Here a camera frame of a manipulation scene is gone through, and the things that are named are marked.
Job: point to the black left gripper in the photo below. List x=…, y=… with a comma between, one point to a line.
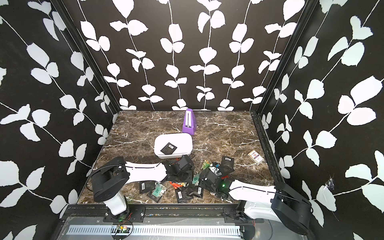
x=191, y=174

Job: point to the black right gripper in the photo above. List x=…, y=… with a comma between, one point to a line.
x=201, y=182

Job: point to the black tea bag with barcode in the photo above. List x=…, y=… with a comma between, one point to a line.
x=168, y=149

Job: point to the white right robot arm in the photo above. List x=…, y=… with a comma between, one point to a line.
x=279, y=203

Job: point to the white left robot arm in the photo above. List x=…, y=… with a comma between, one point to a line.
x=108, y=180

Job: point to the black tea bag barcode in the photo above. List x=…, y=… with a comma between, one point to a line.
x=227, y=165

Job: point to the green yellow tea bag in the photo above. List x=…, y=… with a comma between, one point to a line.
x=206, y=164

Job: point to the black tea bag front centre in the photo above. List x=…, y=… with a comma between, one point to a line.
x=182, y=195

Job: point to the white plastic storage box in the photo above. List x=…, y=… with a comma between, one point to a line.
x=182, y=141

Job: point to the green grape oolong tea bag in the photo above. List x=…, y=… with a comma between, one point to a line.
x=157, y=193

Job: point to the black tea bag front left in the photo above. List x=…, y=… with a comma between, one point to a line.
x=146, y=186

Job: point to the purple metronome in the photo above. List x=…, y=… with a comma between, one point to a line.
x=189, y=124

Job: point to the white red card pack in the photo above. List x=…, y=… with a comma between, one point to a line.
x=256, y=157

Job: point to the perforated white metal rail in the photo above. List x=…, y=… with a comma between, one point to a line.
x=154, y=230

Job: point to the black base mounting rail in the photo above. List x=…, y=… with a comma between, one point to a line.
x=230, y=212

